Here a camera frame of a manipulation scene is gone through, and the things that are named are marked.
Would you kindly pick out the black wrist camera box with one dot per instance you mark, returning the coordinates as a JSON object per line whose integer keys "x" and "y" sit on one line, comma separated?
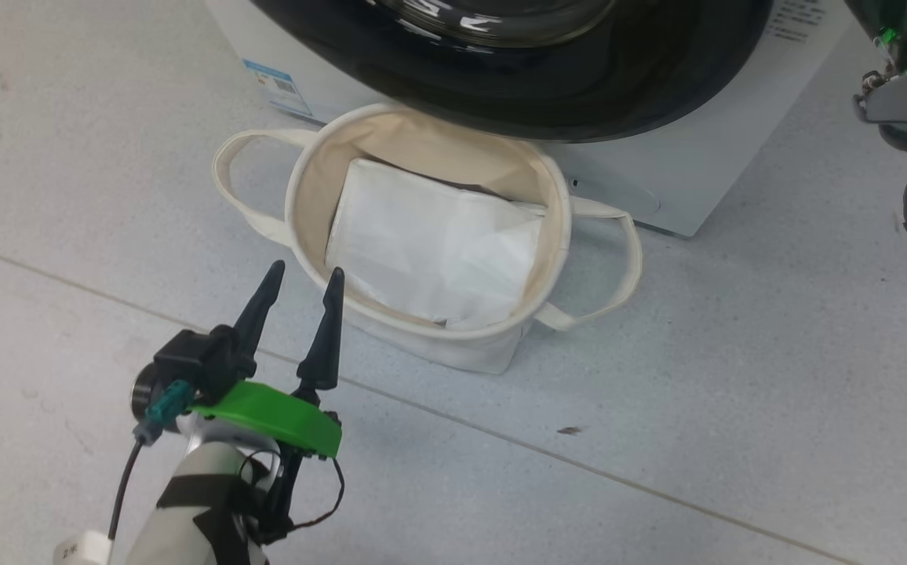
{"x": 893, "y": 16}
{"x": 187, "y": 361}

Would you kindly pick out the cream canvas laundry basket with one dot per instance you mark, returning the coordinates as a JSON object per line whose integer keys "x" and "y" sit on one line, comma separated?
{"x": 438, "y": 351}

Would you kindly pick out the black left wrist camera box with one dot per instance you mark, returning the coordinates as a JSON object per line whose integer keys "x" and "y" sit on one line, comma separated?
{"x": 187, "y": 361}

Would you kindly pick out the white front-load washing machine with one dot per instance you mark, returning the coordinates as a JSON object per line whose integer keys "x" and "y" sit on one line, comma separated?
{"x": 657, "y": 173}

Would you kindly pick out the blue energy label sticker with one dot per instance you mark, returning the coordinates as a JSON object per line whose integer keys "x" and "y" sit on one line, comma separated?
{"x": 277, "y": 86}

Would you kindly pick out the black round washer door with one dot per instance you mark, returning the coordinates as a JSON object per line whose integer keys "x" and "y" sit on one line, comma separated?
{"x": 579, "y": 94}

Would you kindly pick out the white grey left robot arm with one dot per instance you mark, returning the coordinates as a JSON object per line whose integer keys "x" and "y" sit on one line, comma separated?
{"x": 187, "y": 510}

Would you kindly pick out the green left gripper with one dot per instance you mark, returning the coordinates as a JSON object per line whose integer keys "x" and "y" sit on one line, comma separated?
{"x": 273, "y": 412}

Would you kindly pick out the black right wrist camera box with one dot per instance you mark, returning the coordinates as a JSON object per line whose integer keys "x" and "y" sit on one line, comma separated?
{"x": 893, "y": 16}

